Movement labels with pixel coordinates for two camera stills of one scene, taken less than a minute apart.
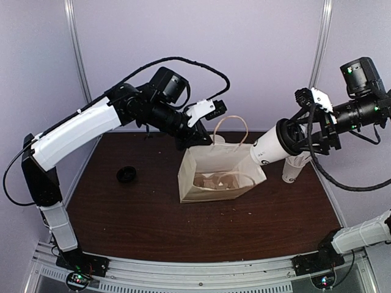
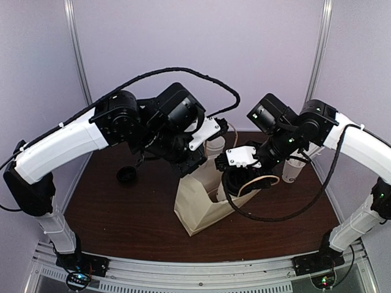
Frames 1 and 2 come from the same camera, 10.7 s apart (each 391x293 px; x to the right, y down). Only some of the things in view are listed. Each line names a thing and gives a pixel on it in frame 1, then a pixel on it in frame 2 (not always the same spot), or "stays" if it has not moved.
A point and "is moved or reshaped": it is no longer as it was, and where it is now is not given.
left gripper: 194,137 -> 184,168
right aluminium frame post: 320,43 stays
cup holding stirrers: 292,166 stays
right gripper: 328,130 -> 254,173
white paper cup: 266,149 is moved or reshaped
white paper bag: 221,171 is moved or reshaped
